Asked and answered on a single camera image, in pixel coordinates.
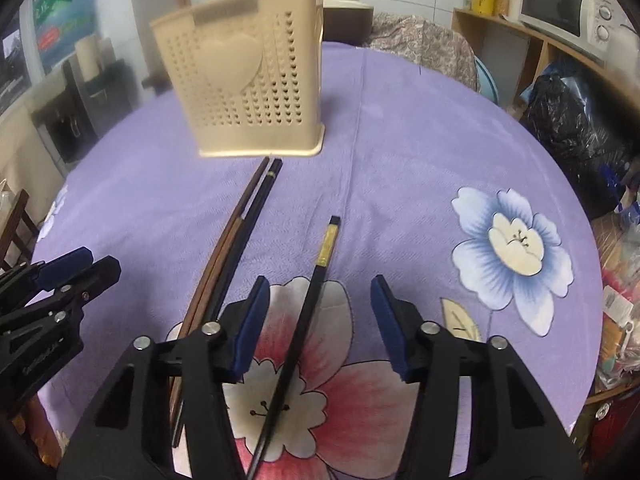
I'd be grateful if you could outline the white microwave oven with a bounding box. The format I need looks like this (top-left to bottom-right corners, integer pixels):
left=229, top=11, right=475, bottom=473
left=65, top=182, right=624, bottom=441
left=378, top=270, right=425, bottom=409
left=518, top=0, right=627, bottom=64

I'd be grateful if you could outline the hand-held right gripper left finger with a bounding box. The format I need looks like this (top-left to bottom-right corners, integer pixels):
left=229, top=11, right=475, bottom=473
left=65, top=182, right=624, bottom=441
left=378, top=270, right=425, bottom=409
left=56, top=275, right=271, bottom=480

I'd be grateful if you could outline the purple floral tablecloth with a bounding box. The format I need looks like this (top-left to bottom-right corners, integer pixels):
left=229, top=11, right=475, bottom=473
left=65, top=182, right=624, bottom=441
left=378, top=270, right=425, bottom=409
left=32, top=40, right=604, bottom=480

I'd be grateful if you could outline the large clear bag of packets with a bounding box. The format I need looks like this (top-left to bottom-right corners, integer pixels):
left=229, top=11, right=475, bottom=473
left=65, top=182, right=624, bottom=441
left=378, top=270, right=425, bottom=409
left=594, top=195, right=640, bottom=392

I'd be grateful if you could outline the teal plastic basin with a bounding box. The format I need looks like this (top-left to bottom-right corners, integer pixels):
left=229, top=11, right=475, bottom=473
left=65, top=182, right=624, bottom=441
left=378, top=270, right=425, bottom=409
left=472, top=54, right=503, bottom=107

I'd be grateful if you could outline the red container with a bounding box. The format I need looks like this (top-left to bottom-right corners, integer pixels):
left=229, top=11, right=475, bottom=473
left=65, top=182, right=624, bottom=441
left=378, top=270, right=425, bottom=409
left=584, top=394, right=640, bottom=463

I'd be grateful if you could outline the pile of brown chopsticks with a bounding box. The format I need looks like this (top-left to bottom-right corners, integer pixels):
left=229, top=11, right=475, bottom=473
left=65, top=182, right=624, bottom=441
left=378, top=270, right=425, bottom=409
left=171, top=157, right=285, bottom=449

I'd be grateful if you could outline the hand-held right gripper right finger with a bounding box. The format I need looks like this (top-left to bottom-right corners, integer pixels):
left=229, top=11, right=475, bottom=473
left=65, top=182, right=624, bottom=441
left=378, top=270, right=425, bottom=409
left=370, top=275, right=587, bottom=480

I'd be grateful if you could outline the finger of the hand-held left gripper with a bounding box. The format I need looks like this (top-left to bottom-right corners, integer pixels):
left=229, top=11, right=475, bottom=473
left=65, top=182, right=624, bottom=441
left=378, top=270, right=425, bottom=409
left=0, top=255, right=123, bottom=343
left=0, top=247, right=95, bottom=306

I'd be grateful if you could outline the water dispenser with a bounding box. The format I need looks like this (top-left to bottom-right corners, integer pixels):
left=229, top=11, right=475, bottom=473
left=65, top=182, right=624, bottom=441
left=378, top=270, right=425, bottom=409
left=29, top=59, right=132, bottom=165

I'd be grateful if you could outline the black chopstick gold band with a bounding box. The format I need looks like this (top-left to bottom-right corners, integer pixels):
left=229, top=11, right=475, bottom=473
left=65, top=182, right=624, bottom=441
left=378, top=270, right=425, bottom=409
left=245, top=215, right=343, bottom=480

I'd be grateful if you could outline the patterned floral cloth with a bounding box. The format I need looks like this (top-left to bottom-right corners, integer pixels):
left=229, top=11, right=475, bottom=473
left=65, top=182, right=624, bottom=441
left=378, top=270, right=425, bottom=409
left=366, top=12, right=484, bottom=95

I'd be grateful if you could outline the beige perforated utensil holder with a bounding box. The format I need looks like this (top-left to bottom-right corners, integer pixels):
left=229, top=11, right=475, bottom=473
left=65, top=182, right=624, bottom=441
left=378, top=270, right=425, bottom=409
left=149, top=0, right=327, bottom=159

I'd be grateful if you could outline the black plastic bag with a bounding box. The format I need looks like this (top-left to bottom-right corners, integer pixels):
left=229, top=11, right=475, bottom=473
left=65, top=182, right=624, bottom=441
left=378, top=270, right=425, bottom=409
left=520, top=61, right=632, bottom=222

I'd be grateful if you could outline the wooden shelf unit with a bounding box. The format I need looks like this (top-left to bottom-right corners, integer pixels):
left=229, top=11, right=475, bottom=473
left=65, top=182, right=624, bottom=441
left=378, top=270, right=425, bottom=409
left=452, top=7, right=640, bottom=411

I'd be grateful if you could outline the beige paper roll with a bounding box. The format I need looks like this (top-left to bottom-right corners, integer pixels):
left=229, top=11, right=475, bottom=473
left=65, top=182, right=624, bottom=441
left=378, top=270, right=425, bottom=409
left=74, top=34, right=104, bottom=84

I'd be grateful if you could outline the blue water jug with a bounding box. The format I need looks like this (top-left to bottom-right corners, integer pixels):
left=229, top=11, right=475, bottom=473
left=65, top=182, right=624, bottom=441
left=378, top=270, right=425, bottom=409
left=34, top=0, right=99, bottom=75

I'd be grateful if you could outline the wooden chair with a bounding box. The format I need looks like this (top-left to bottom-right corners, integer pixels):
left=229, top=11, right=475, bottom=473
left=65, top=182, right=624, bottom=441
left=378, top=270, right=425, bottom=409
left=0, top=187, right=42, bottom=272

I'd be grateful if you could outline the white and brown basin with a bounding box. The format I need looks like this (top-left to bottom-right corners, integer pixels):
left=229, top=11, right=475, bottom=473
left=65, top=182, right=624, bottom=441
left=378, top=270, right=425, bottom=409
left=322, top=0, right=375, bottom=47

